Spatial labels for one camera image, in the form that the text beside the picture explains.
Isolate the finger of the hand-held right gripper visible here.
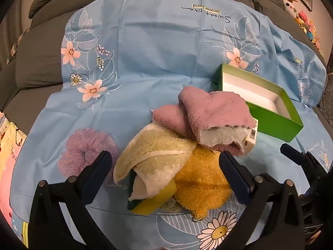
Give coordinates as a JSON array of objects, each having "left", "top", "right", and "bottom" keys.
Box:
[{"left": 280, "top": 144, "right": 327, "bottom": 179}]

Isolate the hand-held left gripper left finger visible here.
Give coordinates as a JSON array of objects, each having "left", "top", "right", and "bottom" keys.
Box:
[{"left": 29, "top": 150, "right": 117, "bottom": 250}]

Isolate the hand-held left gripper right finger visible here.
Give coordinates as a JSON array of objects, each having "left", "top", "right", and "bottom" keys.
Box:
[{"left": 219, "top": 151, "right": 305, "bottom": 250}]

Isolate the purple mesh bath pouf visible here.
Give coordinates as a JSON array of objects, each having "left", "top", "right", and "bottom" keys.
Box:
[{"left": 58, "top": 129, "right": 120, "bottom": 185}]

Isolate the yellow fuzzy pouch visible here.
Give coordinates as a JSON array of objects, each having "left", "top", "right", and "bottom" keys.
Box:
[{"left": 173, "top": 144, "right": 233, "bottom": 221}]

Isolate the green cardboard box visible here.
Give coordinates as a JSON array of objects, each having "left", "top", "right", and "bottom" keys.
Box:
[{"left": 209, "top": 63, "right": 304, "bottom": 143}]

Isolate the small blue white carton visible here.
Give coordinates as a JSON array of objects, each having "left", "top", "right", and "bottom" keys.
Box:
[{"left": 242, "top": 118, "right": 258, "bottom": 153}]

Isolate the yellow sponge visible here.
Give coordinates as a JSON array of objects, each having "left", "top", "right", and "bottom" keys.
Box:
[{"left": 127, "top": 170, "right": 178, "bottom": 216}]

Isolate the cream yellow towel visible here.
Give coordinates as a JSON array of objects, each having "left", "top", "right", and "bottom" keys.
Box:
[{"left": 114, "top": 124, "right": 197, "bottom": 201}]

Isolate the pale green cloth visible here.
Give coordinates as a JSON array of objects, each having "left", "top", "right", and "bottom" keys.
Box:
[{"left": 159, "top": 198, "right": 183, "bottom": 213}]

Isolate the pink towel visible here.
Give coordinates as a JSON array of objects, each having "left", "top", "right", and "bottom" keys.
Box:
[{"left": 152, "top": 86, "right": 257, "bottom": 157}]

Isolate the cartoon printed blanket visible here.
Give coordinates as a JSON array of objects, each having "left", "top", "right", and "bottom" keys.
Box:
[{"left": 0, "top": 112, "right": 29, "bottom": 240}]

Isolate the pile of colourful plush toys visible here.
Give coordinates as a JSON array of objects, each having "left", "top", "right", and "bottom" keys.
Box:
[{"left": 294, "top": 10, "right": 325, "bottom": 56}]

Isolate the blue floral sheet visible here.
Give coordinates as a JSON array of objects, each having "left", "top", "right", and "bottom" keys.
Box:
[{"left": 8, "top": 0, "right": 333, "bottom": 250}]

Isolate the white plush bird toy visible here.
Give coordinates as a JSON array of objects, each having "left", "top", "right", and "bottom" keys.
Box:
[{"left": 280, "top": 0, "right": 299, "bottom": 16}]

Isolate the patterned cloth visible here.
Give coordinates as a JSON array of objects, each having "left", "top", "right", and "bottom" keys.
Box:
[{"left": 7, "top": 38, "right": 22, "bottom": 64}]

